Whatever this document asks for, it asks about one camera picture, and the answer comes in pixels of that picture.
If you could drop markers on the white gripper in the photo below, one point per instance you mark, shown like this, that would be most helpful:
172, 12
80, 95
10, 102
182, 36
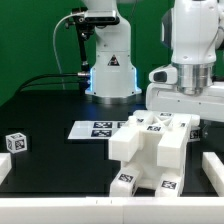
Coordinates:
209, 105

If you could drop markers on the white chair back frame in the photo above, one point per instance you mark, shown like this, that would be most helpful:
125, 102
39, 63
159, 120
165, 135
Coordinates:
127, 140

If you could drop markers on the white tagged cube nut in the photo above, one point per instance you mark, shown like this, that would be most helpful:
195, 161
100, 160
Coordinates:
16, 142
194, 135

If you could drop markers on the white chair seat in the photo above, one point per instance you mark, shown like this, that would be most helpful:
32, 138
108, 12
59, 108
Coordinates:
148, 160

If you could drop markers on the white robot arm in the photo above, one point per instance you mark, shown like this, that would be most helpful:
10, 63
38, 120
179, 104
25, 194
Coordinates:
192, 30

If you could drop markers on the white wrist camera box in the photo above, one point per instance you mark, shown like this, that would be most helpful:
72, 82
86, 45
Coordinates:
165, 74

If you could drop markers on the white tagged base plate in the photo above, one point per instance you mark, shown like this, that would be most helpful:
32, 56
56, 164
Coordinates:
94, 129

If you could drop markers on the white front fence rail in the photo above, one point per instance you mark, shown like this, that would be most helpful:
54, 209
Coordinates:
147, 210

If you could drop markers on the black camera on stand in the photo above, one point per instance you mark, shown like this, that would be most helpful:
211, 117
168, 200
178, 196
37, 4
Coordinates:
85, 29

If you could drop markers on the white left fence rail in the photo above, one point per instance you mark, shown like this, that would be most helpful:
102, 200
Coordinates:
5, 165

